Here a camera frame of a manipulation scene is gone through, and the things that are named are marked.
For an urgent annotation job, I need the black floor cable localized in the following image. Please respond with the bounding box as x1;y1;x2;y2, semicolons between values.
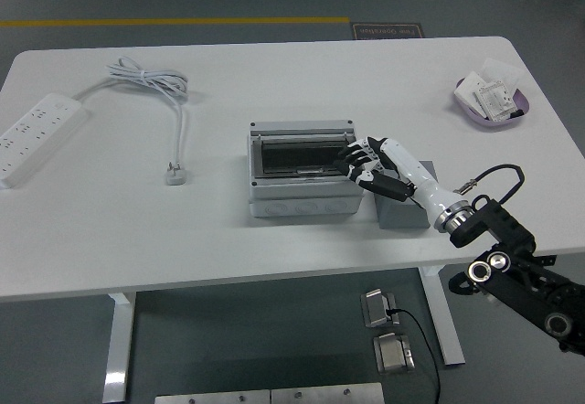
386;307;442;404

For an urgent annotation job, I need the yellow floor tape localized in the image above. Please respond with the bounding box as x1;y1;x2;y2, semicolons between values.
0;16;351;28

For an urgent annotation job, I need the grey block holder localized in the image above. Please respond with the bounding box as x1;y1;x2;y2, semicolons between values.
374;160;438;230

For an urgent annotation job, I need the dark floor sign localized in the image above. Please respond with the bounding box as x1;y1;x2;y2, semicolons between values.
349;22;426;40

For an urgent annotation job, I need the grey metal plate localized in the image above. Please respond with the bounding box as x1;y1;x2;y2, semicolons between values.
154;388;271;404
270;382;385;404

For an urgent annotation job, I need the white power strip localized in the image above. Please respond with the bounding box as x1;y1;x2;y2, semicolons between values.
0;92;88;189

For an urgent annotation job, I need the white socket module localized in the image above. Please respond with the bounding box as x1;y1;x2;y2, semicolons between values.
473;79;520;122

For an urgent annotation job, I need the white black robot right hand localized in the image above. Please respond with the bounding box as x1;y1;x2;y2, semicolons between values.
332;136;465;230

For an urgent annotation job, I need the white power cord with plug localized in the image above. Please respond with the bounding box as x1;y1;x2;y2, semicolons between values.
72;56;191;186

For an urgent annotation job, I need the purple tray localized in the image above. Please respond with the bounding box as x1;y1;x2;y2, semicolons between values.
452;74;534;127

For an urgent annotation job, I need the white table leg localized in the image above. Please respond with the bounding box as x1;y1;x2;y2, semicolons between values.
419;266;466;367
101;292;137;404

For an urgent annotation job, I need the clear plastic bag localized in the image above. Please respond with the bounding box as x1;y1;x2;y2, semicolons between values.
479;58;523;90

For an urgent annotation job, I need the grey plastic enclosure box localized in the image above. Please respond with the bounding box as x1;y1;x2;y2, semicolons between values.
247;119;365;218

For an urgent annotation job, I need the smoky transparent hinged lid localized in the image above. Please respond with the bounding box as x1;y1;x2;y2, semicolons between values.
259;136;362;179

